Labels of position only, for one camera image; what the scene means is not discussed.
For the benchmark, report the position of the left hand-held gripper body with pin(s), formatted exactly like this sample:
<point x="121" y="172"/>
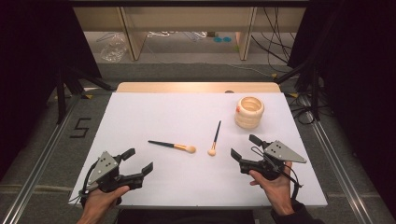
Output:
<point x="107" y="174"/>

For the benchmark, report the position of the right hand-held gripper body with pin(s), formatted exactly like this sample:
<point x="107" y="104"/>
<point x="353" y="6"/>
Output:
<point x="271" y="165"/>

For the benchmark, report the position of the cream ribbed brush holder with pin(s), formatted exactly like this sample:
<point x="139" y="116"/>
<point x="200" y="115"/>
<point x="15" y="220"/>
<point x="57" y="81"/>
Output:
<point x="249" y="119"/>

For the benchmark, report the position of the short black makeup brush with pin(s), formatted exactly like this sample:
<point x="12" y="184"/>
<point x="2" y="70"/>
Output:
<point x="216" y="135"/>

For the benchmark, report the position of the long black makeup brush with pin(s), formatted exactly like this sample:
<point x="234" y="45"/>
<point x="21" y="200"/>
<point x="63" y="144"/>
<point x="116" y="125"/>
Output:
<point x="162" y="144"/>

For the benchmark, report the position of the person's left hand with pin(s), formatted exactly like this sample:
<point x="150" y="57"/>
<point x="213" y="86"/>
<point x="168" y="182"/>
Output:
<point x="102" y="200"/>

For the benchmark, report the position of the person's right hand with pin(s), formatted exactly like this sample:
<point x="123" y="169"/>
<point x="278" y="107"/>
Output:
<point x="278" y="193"/>

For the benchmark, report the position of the black metal stand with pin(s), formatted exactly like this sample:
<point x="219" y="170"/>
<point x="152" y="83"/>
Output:
<point x="311" y="81"/>
<point x="63" y="90"/>

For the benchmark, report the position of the blue round disc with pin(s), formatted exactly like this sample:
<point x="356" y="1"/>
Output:
<point x="227" y="39"/>
<point x="218" y="39"/>

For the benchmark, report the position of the clear plastic bag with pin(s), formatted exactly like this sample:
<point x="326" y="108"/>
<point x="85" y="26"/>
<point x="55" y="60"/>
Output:
<point x="113" y="48"/>

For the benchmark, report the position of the small green box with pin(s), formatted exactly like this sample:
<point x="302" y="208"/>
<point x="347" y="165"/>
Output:
<point x="211" y="33"/>

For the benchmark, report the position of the black curtain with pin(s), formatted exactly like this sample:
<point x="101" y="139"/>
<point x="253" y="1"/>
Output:
<point x="34" y="62"/>
<point x="358" y="62"/>

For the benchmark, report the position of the wooden shelf unit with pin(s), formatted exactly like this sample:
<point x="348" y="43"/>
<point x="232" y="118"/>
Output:
<point x="186" y="18"/>

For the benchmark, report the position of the metal floor rail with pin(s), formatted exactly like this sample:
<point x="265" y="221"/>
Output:
<point x="336" y="168"/>
<point x="37" y="168"/>

